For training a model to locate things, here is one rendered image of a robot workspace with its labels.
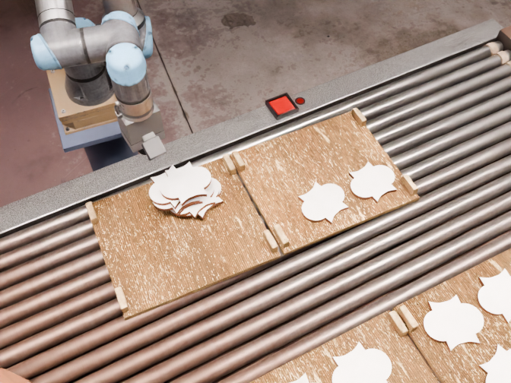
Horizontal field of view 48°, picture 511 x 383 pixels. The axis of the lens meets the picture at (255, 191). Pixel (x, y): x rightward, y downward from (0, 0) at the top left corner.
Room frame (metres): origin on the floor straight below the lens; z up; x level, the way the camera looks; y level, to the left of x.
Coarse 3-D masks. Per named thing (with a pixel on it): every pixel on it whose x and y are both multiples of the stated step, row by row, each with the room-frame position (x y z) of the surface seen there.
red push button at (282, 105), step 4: (284, 96) 1.25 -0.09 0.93; (276, 100) 1.23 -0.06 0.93; (280, 100) 1.23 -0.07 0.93; (284, 100) 1.23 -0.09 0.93; (288, 100) 1.23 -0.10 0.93; (272, 104) 1.22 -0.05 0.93; (276, 104) 1.22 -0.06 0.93; (280, 104) 1.22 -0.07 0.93; (284, 104) 1.22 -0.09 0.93; (288, 104) 1.22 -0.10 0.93; (276, 108) 1.20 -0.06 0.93; (280, 108) 1.20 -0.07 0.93; (284, 108) 1.20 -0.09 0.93; (288, 108) 1.20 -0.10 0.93; (292, 108) 1.20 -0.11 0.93; (276, 112) 1.18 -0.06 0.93; (280, 112) 1.18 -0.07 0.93
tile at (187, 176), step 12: (180, 168) 0.90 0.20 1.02; (192, 168) 0.90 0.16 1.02; (204, 168) 0.90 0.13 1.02; (168, 180) 0.86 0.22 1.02; (180, 180) 0.86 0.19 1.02; (192, 180) 0.86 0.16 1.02; (204, 180) 0.86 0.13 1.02; (168, 192) 0.83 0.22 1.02; (180, 192) 0.83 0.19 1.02; (192, 192) 0.83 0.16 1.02; (204, 192) 0.83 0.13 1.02
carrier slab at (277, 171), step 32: (320, 128) 1.12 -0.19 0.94; (352, 128) 1.12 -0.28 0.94; (256, 160) 0.99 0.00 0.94; (288, 160) 1.00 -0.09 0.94; (320, 160) 1.00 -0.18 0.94; (352, 160) 1.00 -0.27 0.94; (384, 160) 1.00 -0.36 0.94; (256, 192) 0.89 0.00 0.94; (288, 192) 0.89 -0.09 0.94; (288, 224) 0.78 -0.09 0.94; (320, 224) 0.79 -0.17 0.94; (352, 224) 0.79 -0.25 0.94
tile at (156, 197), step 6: (174, 168) 0.91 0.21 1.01; (162, 174) 0.89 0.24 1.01; (156, 180) 0.87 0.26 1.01; (162, 180) 0.87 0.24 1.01; (156, 186) 0.85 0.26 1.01; (150, 192) 0.83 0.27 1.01; (156, 192) 0.83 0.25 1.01; (156, 198) 0.81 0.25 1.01; (162, 198) 0.82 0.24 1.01; (162, 204) 0.80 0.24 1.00; (174, 204) 0.80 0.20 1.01
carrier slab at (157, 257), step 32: (128, 192) 0.88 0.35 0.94; (224, 192) 0.88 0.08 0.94; (96, 224) 0.78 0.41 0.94; (128, 224) 0.78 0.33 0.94; (160, 224) 0.78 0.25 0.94; (192, 224) 0.78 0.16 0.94; (224, 224) 0.78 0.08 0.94; (256, 224) 0.78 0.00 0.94; (128, 256) 0.69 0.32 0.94; (160, 256) 0.69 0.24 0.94; (192, 256) 0.69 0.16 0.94; (224, 256) 0.69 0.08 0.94; (256, 256) 0.69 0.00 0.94; (128, 288) 0.60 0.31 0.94; (160, 288) 0.60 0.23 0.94; (192, 288) 0.60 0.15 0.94
